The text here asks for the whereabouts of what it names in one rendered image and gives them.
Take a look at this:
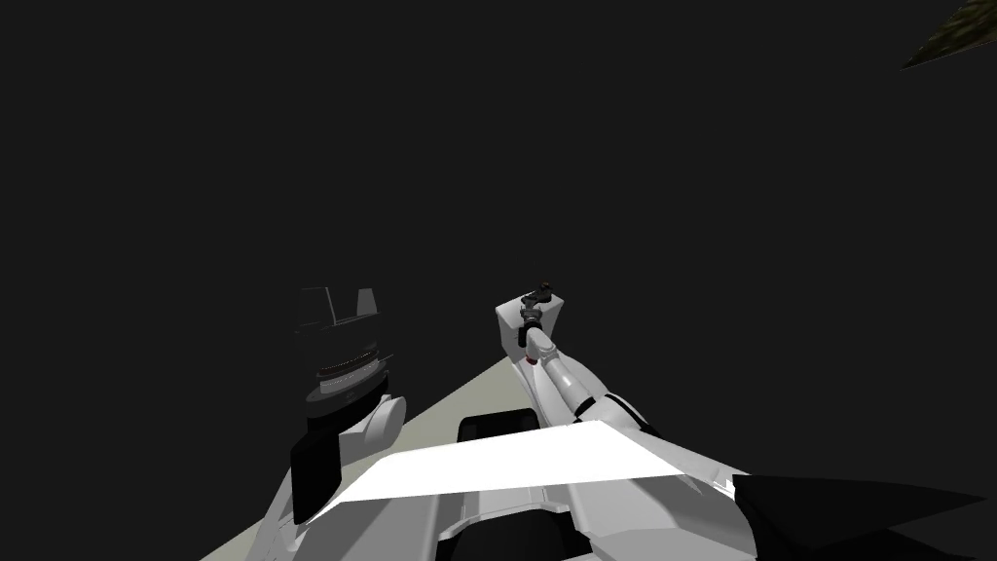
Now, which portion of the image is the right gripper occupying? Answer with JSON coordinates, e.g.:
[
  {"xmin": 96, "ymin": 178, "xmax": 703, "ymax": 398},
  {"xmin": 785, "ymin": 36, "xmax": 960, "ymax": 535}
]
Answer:
[{"xmin": 519, "ymin": 280, "xmax": 555, "ymax": 313}]

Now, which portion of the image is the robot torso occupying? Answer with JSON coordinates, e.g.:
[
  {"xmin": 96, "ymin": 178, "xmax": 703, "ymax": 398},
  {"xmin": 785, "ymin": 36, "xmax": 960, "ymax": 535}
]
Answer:
[{"xmin": 250, "ymin": 408, "xmax": 760, "ymax": 561}]

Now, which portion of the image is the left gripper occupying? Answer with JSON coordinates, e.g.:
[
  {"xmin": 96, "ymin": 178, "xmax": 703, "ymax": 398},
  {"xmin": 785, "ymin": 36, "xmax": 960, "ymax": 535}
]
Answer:
[{"xmin": 294, "ymin": 285, "xmax": 385, "ymax": 371}]

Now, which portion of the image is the white block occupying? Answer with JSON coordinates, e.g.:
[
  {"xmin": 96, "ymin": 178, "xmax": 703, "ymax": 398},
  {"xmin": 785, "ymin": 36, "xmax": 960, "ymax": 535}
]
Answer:
[{"xmin": 494, "ymin": 295, "xmax": 565, "ymax": 368}]

